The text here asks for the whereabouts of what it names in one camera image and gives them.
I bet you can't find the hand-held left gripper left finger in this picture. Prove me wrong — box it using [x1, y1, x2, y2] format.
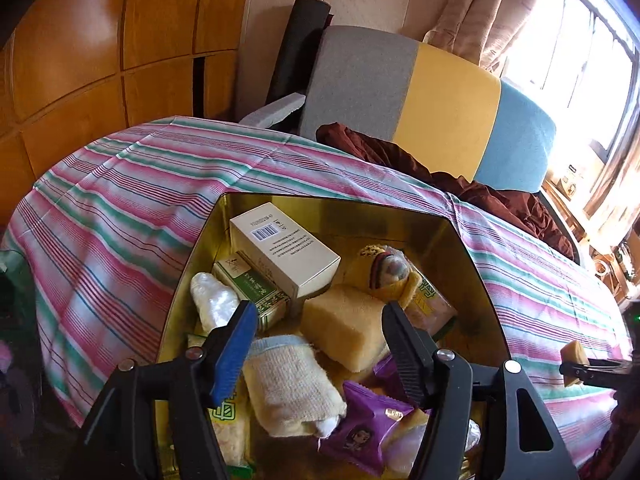
[60, 300, 259, 480]

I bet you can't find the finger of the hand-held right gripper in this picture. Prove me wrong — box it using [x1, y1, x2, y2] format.
[559, 355, 636, 388]

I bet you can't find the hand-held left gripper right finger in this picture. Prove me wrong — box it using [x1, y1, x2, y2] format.
[381, 301, 581, 480]

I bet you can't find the purple snack packet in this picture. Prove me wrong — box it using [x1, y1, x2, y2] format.
[372, 352, 416, 406]
[317, 381, 416, 478]

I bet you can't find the small yellow sponge piece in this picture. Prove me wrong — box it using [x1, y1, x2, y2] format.
[561, 340, 591, 388]

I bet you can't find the clear plastic wrap ball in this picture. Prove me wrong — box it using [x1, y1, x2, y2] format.
[462, 420, 482, 461]
[190, 272, 241, 335]

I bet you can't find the cream towel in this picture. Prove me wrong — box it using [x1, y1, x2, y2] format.
[242, 335, 348, 437]

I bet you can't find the small green box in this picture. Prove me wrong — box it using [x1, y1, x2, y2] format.
[212, 251, 292, 332]

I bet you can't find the yellow sponge block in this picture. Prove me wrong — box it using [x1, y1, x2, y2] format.
[301, 284, 391, 373]

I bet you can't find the green yellow snack packet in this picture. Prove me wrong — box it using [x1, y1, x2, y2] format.
[187, 332, 253, 468]

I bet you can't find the pale plastic packet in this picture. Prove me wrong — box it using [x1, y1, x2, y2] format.
[385, 410, 431, 476]

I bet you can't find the yellow knitted toy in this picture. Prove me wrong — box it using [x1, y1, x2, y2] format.
[345, 244, 423, 311]

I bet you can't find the white carton box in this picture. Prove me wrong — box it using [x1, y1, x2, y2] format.
[229, 202, 342, 315]

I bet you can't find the gold metal tin box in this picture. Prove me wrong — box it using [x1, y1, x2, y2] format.
[152, 192, 512, 480]

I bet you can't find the person's right forearm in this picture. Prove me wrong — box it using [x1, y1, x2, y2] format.
[582, 390, 640, 480]

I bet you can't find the beige patterned curtain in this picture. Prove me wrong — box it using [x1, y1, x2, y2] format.
[580, 85, 640, 221]
[422, 0, 551, 73]

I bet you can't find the striped tablecloth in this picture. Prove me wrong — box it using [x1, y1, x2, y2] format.
[0, 116, 633, 471]

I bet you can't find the brown cloth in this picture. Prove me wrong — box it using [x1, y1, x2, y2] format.
[316, 122, 576, 261]

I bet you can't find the pink cloth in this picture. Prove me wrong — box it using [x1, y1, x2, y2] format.
[0, 340, 16, 386]

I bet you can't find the grey yellow blue chair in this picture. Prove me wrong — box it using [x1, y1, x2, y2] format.
[239, 25, 593, 266]

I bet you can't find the window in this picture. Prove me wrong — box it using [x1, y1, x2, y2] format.
[500, 0, 640, 161]

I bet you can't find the black rolled mat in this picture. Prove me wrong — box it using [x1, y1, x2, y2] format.
[265, 0, 333, 108]

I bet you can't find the wooden wardrobe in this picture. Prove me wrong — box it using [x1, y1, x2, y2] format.
[0, 0, 256, 231]

